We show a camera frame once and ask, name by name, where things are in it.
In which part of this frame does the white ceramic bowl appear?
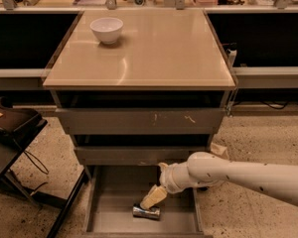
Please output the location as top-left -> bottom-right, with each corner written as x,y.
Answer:
89,17 -> 123,44

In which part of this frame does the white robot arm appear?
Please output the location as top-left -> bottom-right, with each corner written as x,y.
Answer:
140,152 -> 298,210

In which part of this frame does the black cable on floor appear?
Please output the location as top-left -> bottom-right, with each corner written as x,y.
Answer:
23,150 -> 50,187

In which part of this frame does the black side cart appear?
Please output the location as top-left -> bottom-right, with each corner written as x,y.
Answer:
0,97 -> 86,238

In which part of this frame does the grey middle drawer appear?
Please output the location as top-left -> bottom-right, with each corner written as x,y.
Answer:
74,146 -> 210,166

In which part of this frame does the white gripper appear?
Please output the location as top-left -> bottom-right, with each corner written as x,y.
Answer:
140,162 -> 191,210

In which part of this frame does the beige counter top cabinet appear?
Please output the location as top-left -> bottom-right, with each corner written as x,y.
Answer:
44,8 -> 235,90

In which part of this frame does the grey open bottom drawer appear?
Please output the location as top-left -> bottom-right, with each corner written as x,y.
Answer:
83,166 -> 204,238

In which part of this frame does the white bottle behind counter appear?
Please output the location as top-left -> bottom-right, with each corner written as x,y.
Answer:
226,43 -> 237,65

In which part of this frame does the grey top drawer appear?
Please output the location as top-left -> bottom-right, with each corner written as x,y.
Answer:
56,108 -> 224,135

